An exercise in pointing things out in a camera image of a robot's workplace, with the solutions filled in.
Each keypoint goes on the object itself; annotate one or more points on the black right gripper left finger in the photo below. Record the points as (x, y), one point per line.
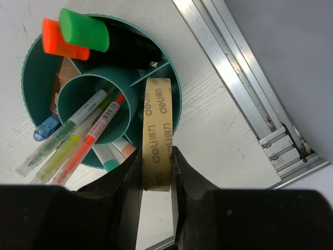
(103, 214)

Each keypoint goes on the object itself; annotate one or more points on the pink cap white marker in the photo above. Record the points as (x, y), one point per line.
(124, 147)

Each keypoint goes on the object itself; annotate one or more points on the pink pen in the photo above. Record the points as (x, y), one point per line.
(66, 171)

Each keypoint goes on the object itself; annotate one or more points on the beige tape roll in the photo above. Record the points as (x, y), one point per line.
(157, 135)

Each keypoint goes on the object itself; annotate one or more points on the aluminium frame rail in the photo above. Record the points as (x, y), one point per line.
(218, 34)

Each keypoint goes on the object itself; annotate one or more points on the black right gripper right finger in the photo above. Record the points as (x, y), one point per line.
(208, 217)

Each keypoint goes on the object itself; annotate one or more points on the teal round organizer container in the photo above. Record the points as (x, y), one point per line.
(80, 62)

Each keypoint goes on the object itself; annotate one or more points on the teal cap white marker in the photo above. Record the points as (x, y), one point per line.
(105, 156)

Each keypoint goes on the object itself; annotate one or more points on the green black highlighter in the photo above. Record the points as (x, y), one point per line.
(108, 43)

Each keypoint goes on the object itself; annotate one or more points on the yellow pen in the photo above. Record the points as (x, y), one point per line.
(64, 151)

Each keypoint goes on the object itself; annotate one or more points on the orange black highlighter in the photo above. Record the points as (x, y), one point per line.
(53, 42)

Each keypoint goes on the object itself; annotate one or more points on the yellow cap white marker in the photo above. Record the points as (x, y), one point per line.
(117, 155)

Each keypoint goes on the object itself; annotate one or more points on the thin green pen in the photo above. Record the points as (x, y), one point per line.
(59, 136)

